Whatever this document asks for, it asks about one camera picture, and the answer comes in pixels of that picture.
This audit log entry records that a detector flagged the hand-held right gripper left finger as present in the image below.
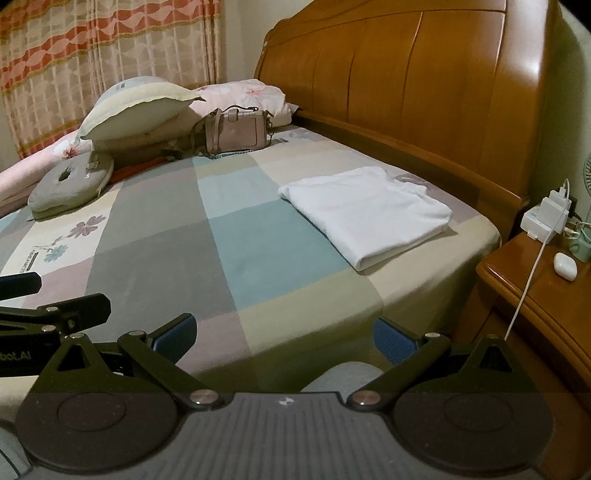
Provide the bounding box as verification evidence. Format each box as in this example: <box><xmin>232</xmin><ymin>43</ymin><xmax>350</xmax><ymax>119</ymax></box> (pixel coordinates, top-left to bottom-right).
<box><xmin>44</xmin><ymin>313</ymin><xmax>227</xmax><ymax>411</ymax></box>

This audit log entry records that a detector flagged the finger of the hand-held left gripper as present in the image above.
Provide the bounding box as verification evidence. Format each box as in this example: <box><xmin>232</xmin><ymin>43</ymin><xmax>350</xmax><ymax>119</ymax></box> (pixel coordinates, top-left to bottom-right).
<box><xmin>0</xmin><ymin>293</ymin><xmax>112</xmax><ymax>334</ymax></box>
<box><xmin>0</xmin><ymin>272</ymin><xmax>42</xmax><ymax>296</ymax></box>

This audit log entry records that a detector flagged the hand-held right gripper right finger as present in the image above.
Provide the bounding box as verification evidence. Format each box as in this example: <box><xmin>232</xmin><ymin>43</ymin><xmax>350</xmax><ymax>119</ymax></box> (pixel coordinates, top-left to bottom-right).
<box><xmin>346</xmin><ymin>316</ymin><xmax>527</xmax><ymax>411</ymax></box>

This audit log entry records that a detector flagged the white printed sweatshirt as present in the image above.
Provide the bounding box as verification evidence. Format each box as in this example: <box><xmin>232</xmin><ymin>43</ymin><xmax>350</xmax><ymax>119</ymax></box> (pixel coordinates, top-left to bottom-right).
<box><xmin>277</xmin><ymin>166</ymin><xmax>453</xmax><ymax>271</ymax></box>

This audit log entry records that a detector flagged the grey round cushion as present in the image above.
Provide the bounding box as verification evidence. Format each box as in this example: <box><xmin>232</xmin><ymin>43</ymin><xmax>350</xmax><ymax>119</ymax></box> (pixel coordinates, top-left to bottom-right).
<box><xmin>28</xmin><ymin>151</ymin><xmax>115</xmax><ymax>221</ymax></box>

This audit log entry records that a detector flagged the red cloth item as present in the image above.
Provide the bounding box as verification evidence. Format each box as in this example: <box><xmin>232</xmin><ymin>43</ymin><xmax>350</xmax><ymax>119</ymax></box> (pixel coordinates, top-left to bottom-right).
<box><xmin>110</xmin><ymin>158</ymin><xmax>167</xmax><ymax>183</ymax></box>

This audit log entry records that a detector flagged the wooden nightstand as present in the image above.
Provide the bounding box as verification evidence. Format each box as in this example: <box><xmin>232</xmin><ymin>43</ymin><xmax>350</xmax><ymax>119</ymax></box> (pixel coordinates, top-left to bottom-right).
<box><xmin>452</xmin><ymin>231</ymin><xmax>591</xmax><ymax>480</ymax></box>

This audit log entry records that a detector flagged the white earbuds case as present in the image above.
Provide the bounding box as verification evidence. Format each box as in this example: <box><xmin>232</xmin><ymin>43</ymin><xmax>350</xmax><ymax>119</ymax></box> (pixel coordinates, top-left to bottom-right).
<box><xmin>553</xmin><ymin>252</ymin><xmax>579</xmax><ymax>281</ymax></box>

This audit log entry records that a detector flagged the white power strip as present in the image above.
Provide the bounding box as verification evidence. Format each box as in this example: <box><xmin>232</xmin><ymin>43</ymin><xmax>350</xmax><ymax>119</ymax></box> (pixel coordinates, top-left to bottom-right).
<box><xmin>520</xmin><ymin>205</ymin><xmax>573</xmax><ymax>241</ymax></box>

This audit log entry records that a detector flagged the pastel checked pillow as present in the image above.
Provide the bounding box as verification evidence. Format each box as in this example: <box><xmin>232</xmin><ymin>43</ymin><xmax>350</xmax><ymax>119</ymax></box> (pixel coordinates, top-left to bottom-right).
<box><xmin>75</xmin><ymin>76</ymin><xmax>207</xmax><ymax>141</ymax></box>

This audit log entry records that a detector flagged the white charger plug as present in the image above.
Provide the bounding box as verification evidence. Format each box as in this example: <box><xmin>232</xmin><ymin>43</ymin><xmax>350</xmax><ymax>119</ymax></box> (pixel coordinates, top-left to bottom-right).
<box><xmin>540</xmin><ymin>185</ymin><xmax>573</xmax><ymax>232</ymax></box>

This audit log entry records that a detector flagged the pink handbag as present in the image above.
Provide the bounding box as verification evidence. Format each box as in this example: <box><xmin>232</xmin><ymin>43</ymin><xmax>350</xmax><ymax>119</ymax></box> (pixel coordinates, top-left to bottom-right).
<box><xmin>190</xmin><ymin>105</ymin><xmax>275</xmax><ymax>160</ymax></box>

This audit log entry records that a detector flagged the green desk fan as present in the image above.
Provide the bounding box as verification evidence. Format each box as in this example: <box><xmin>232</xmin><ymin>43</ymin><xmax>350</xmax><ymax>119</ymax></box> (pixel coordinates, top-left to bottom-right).
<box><xmin>567</xmin><ymin>154</ymin><xmax>591</xmax><ymax>264</ymax></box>

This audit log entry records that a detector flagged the patterned curtain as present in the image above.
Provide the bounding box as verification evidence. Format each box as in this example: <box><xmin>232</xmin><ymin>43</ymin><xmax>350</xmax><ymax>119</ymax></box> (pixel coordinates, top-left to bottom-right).
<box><xmin>0</xmin><ymin>0</ymin><xmax>227</xmax><ymax>162</ymax></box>

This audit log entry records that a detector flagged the wooden headboard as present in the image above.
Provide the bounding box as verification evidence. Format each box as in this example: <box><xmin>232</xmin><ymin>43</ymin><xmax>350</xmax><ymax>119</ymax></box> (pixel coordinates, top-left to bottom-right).
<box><xmin>253</xmin><ymin>0</ymin><xmax>566</xmax><ymax>243</ymax></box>

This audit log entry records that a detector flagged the pink floral quilt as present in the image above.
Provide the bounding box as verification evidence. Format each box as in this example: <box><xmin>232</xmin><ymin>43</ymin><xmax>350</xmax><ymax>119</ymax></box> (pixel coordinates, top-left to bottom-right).
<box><xmin>0</xmin><ymin>78</ymin><xmax>301</xmax><ymax>208</ymax></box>

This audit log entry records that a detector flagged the white charging cable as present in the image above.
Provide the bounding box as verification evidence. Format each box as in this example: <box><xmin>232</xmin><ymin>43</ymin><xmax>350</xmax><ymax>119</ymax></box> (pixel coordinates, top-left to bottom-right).
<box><xmin>505</xmin><ymin>179</ymin><xmax>573</xmax><ymax>342</ymax></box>

